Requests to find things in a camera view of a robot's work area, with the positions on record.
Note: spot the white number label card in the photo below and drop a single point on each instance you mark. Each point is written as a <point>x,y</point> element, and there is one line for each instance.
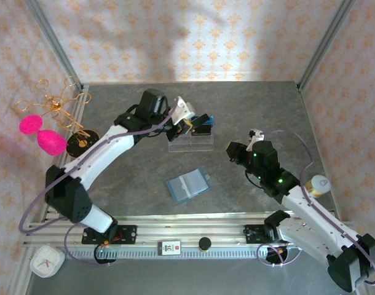
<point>169,248</point>

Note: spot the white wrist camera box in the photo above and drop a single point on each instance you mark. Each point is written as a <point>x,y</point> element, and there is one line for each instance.
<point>184,110</point>
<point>256,135</point>

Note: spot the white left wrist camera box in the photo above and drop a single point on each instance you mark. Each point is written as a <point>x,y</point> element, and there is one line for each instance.
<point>184,110</point>

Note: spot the white square clock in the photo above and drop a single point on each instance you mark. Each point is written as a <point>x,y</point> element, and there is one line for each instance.
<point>47,261</point>

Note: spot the yellow jar with white lid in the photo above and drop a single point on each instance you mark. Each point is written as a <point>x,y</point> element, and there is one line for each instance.
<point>319,182</point>

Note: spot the clear acrylic card stand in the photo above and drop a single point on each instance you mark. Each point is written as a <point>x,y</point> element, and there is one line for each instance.
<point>190,146</point>

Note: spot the aluminium frame post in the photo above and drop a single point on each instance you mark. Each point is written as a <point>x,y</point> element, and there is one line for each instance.
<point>52,40</point>
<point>326,40</point>

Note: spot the small pink fluffy pad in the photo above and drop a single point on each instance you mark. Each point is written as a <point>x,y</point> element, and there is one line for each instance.
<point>30,124</point>

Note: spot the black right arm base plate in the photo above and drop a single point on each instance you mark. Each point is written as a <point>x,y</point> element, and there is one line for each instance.
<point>255,233</point>

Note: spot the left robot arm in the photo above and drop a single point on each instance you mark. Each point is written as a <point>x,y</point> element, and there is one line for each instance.
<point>98,153</point>

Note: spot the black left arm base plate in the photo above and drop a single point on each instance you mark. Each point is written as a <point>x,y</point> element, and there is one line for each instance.
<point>127,234</point>

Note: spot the aluminium front rail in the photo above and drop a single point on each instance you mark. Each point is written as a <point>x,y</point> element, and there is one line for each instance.
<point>190,227</point>

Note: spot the teal card holder wallet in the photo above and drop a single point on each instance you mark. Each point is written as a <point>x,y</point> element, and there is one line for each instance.
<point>187,184</point>

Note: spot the black round knob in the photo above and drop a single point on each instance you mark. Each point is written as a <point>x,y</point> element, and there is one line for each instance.
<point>204,243</point>

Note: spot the large pink fluffy pad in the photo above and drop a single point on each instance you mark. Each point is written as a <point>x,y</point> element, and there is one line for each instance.
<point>52,142</point>

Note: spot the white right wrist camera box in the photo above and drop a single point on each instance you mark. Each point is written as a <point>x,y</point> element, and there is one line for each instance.
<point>256,135</point>

